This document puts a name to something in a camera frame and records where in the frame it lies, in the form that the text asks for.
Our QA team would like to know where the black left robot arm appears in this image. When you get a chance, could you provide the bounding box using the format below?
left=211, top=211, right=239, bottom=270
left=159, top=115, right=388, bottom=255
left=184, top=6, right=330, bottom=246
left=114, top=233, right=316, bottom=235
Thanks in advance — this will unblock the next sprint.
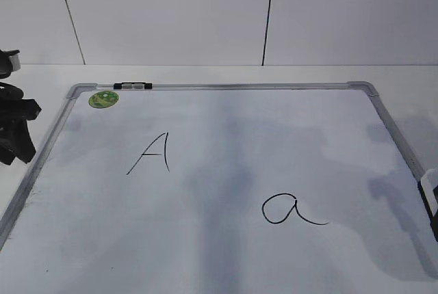
left=1, top=82, right=41, bottom=165

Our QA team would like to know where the aluminium framed whiteboard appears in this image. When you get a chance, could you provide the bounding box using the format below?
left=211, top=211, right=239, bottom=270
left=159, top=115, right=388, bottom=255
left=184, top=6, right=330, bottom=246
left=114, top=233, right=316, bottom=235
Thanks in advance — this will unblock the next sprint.
left=1, top=81, right=437, bottom=293

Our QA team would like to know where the black and white board clip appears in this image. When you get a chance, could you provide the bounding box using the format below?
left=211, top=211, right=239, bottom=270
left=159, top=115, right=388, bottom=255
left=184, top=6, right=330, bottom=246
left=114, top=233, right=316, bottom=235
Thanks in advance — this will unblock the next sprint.
left=113, top=82, right=153, bottom=90

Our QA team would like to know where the white whiteboard eraser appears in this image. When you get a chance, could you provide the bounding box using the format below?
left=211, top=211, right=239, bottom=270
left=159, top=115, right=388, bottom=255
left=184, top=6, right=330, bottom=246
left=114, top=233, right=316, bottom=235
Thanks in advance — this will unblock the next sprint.
left=417, top=168, right=437, bottom=240

